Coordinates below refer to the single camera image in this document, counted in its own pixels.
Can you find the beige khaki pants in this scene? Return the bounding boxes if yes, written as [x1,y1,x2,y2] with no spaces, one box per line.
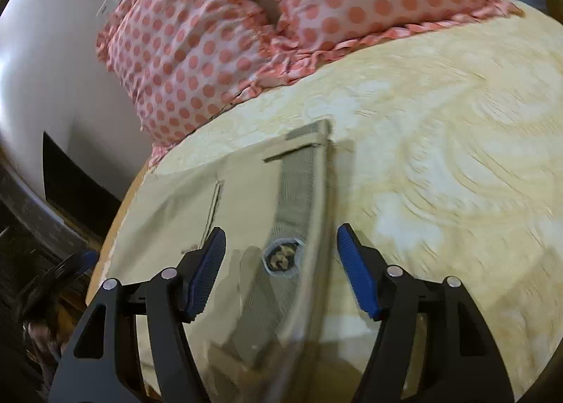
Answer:
[103,120,331,402]

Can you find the dark wall opening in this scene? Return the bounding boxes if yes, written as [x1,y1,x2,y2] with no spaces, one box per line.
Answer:
[42,131,120,215]

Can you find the pink polka dot pillow rear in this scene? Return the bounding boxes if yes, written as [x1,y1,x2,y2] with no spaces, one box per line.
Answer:
[96,0,335,167]

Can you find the yellow patterned bed cover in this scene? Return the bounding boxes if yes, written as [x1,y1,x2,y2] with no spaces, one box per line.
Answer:
[87,0,563,403]

